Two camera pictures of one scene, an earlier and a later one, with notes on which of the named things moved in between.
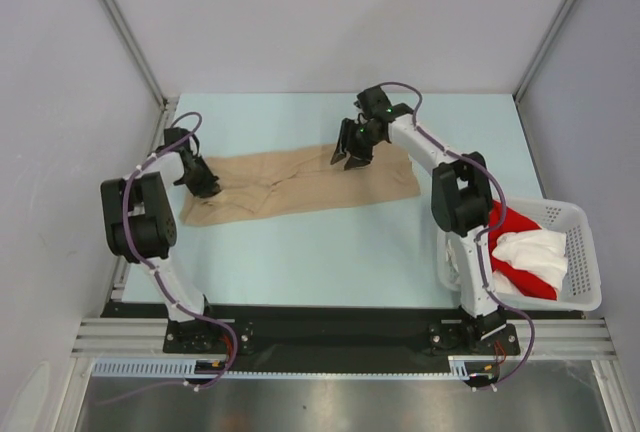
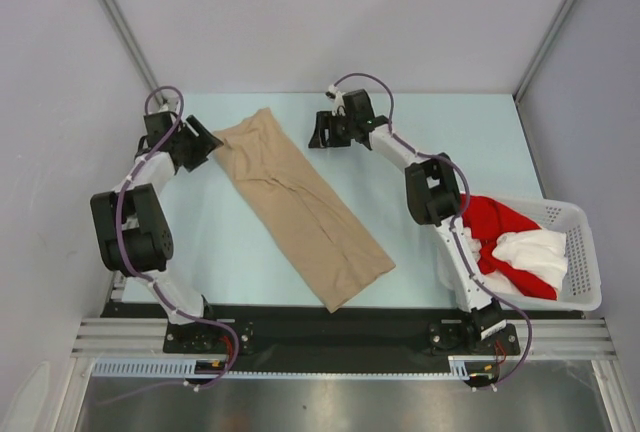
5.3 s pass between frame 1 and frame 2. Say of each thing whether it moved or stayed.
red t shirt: stayed
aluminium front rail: stayed
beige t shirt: moved
